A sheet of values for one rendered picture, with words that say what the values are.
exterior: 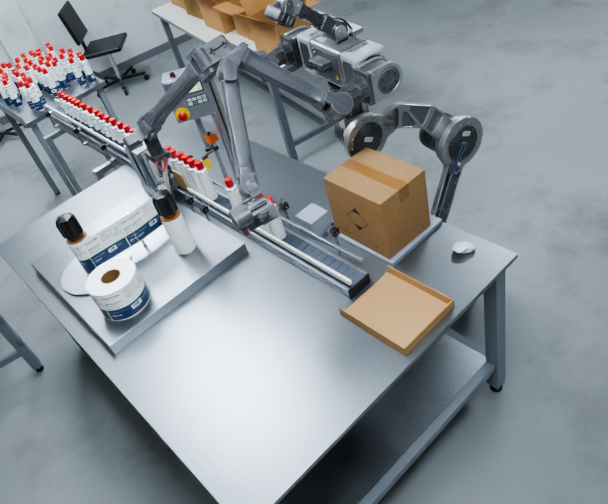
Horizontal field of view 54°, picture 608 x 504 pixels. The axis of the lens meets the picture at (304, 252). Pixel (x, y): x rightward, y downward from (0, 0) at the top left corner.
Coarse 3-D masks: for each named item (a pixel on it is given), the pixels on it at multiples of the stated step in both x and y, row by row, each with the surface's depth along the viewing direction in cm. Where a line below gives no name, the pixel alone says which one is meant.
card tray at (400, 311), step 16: (400, 272) 214; (384, 288) 215; (400, 288) 214; (416, 288) 212; (432, 288) 205; (352, 304) 213; (368, 304) 212; (384, 304) 210; (400, 304) 208; (416, 304) 206; (432, 304) 205; (448, 304) 199; (352, 320) 206; (368, 320) 206; (384, 320) 204; (400, 320) 203; (416, 320) 201; (432, 320) 195; (384, 336) 195; (400, 336) 198; (416, 336) 192; (400, 352) 193
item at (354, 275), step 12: (228, 204) 268; (228, 216) 262; (288, 240) 240; (300, 240) 239; (288, 252) 237; (312, 252) 232; (324, 252) 230; (312, 264) 227; (324, 264) 225; (336, 264) 224; (348, 276) 218; (360, 276) 216
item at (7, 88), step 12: (36, 48) 433; (48, 48) 431; (60, 48) 421; (24, 60) 423; (36, 60) 430; (48, 60) 416; (60, 60) 414; (0, 72) 419; (12, 72) 411; (24, 72) 420; (36, 72) 410; (72, 72) 420; (0, 84) 406; (12, 84) 409; (0, 96) 432; (12, 96) 405
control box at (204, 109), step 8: (168, 72) 242; (176, 72) 240; (168, 80) 236; (168, 88) 237; (192, 96) 241; (208, 96) 242; (184, 104) 243; (200, 104) 244; (208, 104) 244; (176, 112) 244; (192, 112) 245; (200, 112) 246; (208, 112) 246
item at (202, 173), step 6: (198, 162) 261; (198, 168) 262; (204, 168) 264; (198, 174) 263; (204, 174) 264; (204, 180) 265; (210, 180) 267; (204, 186) 268; (210, 186) 268; (210, 192) 270; (216, 192) 273; (210, 198) 272; (216, 198) 273
